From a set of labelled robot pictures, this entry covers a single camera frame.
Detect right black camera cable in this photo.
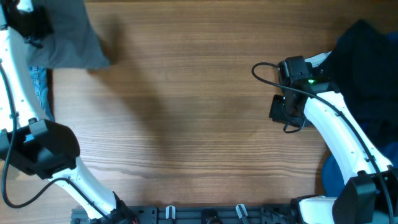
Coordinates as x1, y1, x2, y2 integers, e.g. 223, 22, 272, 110
251, 62, 396, 224

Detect dark blue garment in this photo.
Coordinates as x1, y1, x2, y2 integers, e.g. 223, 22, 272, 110
321, 30, 398, 198

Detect left black camera cable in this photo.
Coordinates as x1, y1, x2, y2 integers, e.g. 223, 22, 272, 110
0, 62, 109, 224

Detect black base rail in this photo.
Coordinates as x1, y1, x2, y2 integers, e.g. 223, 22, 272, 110
71, 204, 294, 224

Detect black garment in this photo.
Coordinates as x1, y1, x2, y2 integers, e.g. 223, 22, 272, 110
315, 20, 397, 146

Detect grey shorts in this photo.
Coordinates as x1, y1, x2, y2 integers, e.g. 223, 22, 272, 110
27, 0, 110, 70

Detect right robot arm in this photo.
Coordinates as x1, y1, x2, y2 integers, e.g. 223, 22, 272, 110
269, 56, 397, 223

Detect folded blue denim jeans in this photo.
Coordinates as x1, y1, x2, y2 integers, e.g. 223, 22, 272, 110
29, 67, 54, 121

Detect black camera cable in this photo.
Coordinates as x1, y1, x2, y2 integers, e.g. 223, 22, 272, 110
251, 62, 396, 224
0, 62, 109, 224

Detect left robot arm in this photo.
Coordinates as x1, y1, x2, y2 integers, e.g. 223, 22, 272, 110
1, 1, 139, 223

